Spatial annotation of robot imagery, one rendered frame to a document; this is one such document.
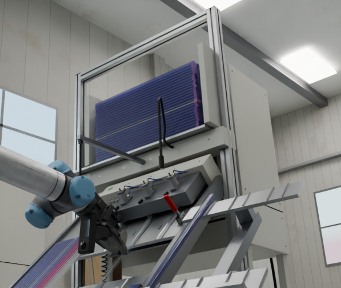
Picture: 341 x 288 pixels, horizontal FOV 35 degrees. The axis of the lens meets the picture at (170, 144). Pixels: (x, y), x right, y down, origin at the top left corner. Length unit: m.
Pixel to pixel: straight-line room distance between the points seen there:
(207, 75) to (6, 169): 0.91
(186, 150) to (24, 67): 6.23
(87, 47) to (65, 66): 0.68
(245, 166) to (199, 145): 0.22
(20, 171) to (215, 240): 0.90
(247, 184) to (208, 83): 0.39
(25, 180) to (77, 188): 0.13
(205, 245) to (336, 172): 10.19
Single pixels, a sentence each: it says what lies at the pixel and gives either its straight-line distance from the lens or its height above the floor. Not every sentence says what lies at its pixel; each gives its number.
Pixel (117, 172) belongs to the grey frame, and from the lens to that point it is 2.13.
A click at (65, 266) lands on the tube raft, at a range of 1.86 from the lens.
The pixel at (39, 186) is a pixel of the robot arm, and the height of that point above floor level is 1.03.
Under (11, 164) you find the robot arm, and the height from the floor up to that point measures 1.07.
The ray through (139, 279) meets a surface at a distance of 1.51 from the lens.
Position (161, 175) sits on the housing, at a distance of 1.93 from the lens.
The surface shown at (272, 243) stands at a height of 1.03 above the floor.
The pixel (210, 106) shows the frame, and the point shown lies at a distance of 1.90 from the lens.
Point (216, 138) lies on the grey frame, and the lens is 1.87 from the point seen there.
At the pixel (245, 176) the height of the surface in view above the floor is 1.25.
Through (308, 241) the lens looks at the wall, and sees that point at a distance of 12.12.
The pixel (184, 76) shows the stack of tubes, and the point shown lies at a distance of 2.01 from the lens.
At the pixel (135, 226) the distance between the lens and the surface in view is 1.86.
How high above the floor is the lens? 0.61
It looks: 23 degrees up
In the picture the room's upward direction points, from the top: 3 degrees counter-clockwise
